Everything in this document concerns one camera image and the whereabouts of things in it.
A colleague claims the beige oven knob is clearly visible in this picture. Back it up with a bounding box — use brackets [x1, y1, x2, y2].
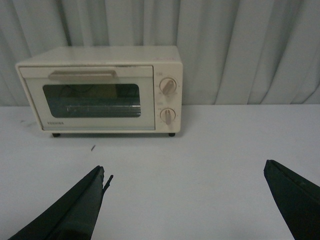
[159, 78, 177, 96]
[160, 108, 176, 125]

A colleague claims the cream oven door with handle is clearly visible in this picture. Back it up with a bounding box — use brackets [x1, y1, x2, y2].
[19, 66, 156, 131]

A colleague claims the lower beige oven knob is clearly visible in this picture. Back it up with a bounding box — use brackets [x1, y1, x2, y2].
[160, 108, 176, 125]

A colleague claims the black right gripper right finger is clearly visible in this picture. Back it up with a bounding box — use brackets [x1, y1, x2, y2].
[263, 160, 320, 240]

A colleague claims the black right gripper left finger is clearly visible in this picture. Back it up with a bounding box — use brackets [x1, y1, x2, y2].
[10, 165, 113, 240]

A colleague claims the upper beige oven knob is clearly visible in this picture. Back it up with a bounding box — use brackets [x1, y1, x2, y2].
[159, 78, 177, 96]

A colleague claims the cream toaster oven body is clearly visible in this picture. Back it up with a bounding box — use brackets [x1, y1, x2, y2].
[15, 46, 183, 137]

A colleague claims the grey pleated curtain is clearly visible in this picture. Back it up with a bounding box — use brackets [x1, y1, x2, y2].
[0, 0, 320, 106]

